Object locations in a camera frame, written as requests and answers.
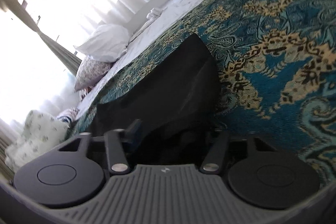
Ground white bed sheet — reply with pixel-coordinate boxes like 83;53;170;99
76;0;204;119

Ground floral purple pillow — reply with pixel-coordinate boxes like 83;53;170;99
74;56;112;92

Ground white pillow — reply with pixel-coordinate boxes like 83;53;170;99
75;24;130;63

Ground small white crumpled cloth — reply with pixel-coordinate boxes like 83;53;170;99
146;7;165;20

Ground left green curtain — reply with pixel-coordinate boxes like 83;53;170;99
1;0;81;76

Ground white floral duvet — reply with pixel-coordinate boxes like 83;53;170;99
5;110;71;172

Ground black pants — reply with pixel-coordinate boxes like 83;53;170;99
89;34;221;165

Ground blue paisley bedspread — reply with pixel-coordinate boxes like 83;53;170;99
68;0;335;185

